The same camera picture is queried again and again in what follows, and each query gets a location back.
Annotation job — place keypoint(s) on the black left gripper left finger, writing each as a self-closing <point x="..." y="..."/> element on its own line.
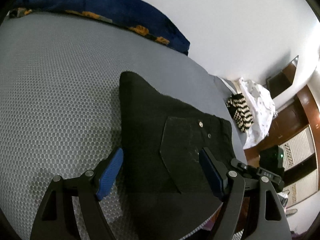
<point x="55" y="218"/>

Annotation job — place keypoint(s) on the black white striped cloth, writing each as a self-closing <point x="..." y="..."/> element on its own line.
<point x="240" y="112"/>

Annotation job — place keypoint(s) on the grey mesh mattress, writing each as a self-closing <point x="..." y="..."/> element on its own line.
<point x="60" y="108"/>

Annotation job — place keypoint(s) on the blue fleece blanket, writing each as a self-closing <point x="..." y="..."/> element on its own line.
<point x="136" y="15"/>

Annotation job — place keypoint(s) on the dark wall-mounted television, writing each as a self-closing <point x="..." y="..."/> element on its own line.
<point x="282" y="80"/>

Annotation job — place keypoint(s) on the white crumpled cloth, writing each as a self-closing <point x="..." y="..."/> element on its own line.
<point x="262" y="108"/>

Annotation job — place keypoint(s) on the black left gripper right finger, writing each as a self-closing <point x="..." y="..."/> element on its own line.
<point x="266" y="216"/>

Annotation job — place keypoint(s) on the brown wooden wardrobe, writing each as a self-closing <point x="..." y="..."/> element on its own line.
<point x="296" y="132"/>

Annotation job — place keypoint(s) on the black pants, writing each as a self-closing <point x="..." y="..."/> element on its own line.
<point x="168" y="193"/>

